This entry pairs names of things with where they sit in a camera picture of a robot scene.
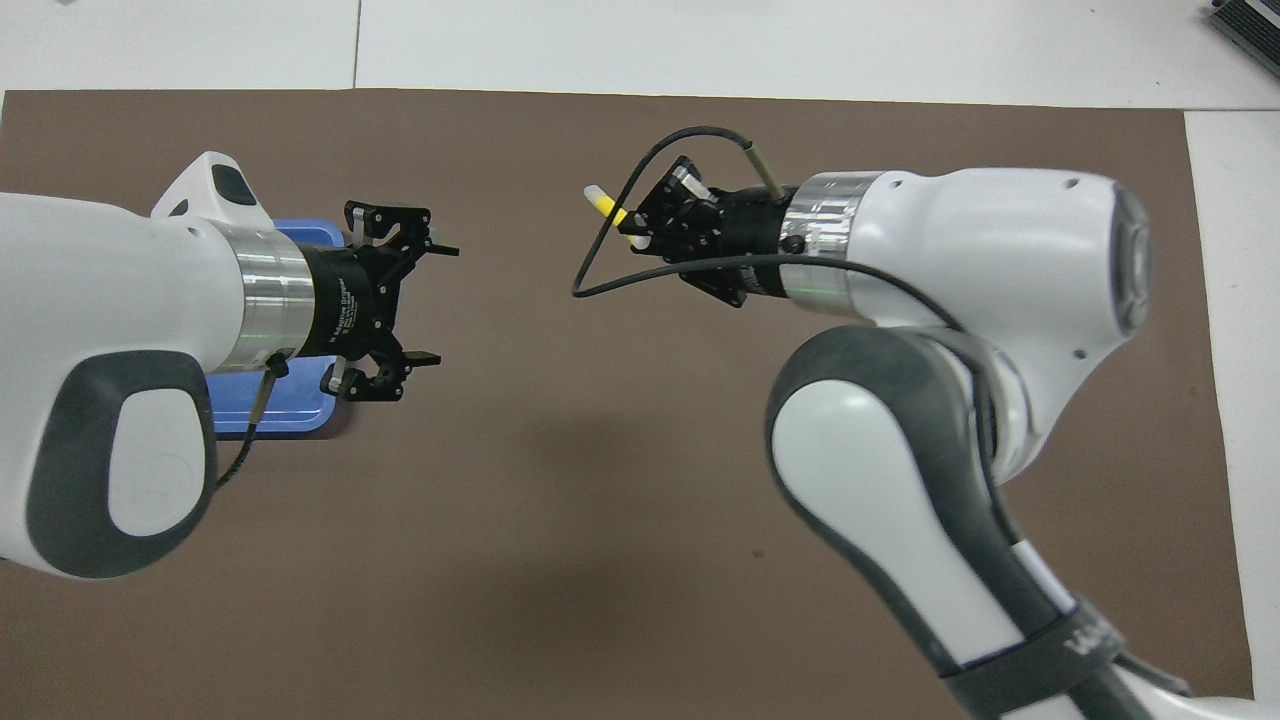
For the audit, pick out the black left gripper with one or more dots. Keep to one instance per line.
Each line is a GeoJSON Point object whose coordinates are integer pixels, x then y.
{"type": "Point", "coordinates": [345, 300]}

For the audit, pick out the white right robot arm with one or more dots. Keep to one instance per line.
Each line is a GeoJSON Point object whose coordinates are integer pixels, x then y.
{"type": "Point", "coordinates": [980, 260]}

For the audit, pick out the blue plastic tray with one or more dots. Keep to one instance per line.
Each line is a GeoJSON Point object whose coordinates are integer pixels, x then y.
{"type": "Point", "coordinates": [290, 410]}

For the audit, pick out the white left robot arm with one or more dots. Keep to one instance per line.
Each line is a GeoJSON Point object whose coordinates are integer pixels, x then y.
{"type": "Point", "coordinates": [120, 300]}

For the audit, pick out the brown table mat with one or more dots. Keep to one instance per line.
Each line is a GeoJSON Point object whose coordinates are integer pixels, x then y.
{"type": "Point", "coordinates": [560, 500]}

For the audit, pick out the grey ribbed device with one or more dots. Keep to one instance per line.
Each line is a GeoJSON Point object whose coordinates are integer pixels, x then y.
{"type": "Point", "coordinates": [1250, 20]}

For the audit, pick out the yellow pen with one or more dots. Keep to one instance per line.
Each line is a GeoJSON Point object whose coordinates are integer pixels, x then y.
{"type": "Point", "coordinates": [605, 204]}

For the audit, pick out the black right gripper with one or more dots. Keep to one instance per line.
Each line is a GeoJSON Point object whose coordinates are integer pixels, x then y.
{"type": "Point", "coordinates": [750, 235]}

